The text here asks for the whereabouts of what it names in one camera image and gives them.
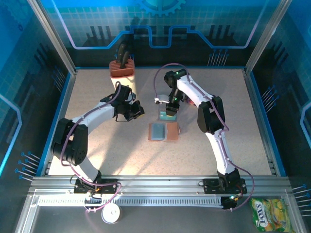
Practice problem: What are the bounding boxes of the brown leather card holder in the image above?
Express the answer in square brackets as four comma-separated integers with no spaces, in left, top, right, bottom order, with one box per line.
[147,122,181,142]

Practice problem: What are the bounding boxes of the white knife block brown top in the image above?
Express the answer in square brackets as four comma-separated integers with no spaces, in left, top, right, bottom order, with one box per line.
[108,59,137,98]

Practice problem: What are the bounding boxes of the white round tape roll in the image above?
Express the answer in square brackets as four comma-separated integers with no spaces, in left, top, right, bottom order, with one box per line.
[101,203,121,224]

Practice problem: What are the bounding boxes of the black controller box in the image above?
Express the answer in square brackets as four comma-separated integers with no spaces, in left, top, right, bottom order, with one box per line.
[221,194,243,211]

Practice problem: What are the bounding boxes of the yellow green candy bag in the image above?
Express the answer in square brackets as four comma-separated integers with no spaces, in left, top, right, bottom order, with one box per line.
[249,198,294,233]

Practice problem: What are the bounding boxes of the black handled knife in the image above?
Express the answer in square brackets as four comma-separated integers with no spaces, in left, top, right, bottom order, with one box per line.
[121,50,132,69]
[116,43,127,64]

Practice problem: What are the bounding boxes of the aluminium side rail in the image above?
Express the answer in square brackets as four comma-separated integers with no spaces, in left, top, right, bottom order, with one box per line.
[36,70,78,176]
[243,69,280,177]

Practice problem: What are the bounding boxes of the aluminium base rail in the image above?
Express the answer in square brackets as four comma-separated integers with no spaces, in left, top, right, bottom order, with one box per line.
[29,175,292,195]

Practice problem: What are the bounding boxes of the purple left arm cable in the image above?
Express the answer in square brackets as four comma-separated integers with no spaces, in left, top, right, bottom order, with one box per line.
[60,81,122,220]

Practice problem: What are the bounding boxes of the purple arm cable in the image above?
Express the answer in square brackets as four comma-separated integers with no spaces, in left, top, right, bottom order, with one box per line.
[60,81,122,220]
[153,63,256,212]

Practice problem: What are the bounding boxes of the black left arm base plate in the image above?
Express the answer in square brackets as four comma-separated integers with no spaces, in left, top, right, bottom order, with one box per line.
[72,178,122,195]

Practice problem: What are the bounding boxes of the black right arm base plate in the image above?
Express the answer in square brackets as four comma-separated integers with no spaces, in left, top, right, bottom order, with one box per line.
[199,178,248,195]

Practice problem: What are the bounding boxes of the white slotted cable duct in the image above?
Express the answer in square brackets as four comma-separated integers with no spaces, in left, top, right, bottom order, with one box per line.
[37,196,224,207]

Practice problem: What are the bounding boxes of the aluminium frame post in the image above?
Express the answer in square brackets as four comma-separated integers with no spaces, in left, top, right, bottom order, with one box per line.
[244,0,294,76]
[26,0,78,76]

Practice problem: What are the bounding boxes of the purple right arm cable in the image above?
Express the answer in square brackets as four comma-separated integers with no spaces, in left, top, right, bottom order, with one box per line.
[153,63,256,212]

